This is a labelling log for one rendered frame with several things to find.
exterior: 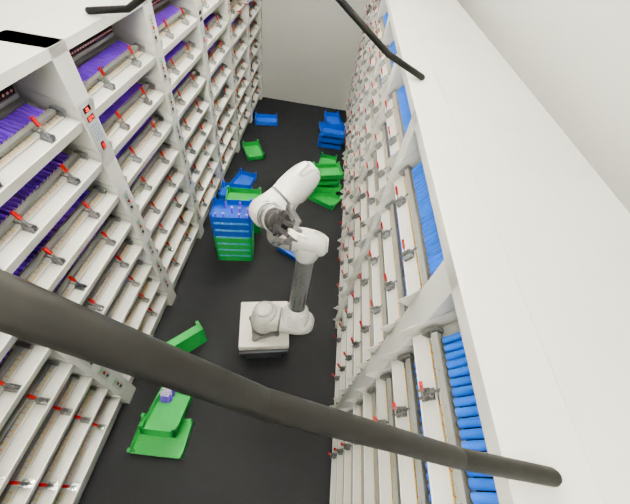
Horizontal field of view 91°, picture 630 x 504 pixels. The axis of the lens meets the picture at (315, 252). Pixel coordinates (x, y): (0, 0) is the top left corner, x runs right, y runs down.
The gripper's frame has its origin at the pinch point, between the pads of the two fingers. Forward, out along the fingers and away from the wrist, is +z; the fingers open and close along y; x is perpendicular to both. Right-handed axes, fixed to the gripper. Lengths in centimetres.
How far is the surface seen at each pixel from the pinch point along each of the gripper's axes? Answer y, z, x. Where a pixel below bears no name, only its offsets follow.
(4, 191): -25, -55, -72
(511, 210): 29, 17, 48
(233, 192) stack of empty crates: -7, -216, 23
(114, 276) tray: -68, -111, -39
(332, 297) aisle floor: -53, -138, 116
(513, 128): 65, -12, 70
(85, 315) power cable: -2, 54, -34
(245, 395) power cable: -7, 53, -23
